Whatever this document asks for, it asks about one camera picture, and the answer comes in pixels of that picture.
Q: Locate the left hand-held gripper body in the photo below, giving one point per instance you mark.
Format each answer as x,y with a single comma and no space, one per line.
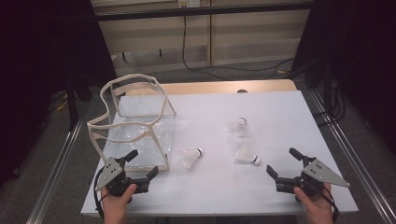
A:
112,174

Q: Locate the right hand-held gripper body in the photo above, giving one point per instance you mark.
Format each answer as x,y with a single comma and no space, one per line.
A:
320,174

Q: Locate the clear bag with beige trim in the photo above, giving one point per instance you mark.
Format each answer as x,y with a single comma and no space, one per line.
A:
137,143

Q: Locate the white shuttlecock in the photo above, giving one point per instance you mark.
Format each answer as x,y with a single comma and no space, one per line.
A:
238,127
246,155
190,158

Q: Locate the person's left hand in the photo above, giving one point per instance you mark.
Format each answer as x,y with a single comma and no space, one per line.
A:
116,205

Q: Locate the person's right hand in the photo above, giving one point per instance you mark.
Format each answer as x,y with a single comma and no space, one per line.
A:
314,205

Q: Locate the white table sheet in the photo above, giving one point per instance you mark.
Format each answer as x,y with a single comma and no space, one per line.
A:
218,186

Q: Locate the black metal stand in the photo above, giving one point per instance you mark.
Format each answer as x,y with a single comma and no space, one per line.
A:
327,84
72,105

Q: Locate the dark round table grommet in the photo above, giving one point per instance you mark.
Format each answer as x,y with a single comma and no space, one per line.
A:
242,91

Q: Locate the black curtain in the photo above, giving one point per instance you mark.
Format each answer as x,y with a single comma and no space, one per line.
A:
37,77
364,62

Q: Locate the beige wooden cabinet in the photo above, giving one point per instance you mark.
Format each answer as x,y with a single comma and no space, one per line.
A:
249,31

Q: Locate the black metal crossbar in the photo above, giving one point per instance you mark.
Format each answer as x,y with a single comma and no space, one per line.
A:
218,11

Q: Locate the aluminium floor rail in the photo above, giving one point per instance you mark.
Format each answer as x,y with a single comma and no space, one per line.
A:
358,168
53,177

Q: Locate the white wall socket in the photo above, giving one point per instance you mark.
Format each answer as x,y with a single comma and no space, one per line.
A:
188,3

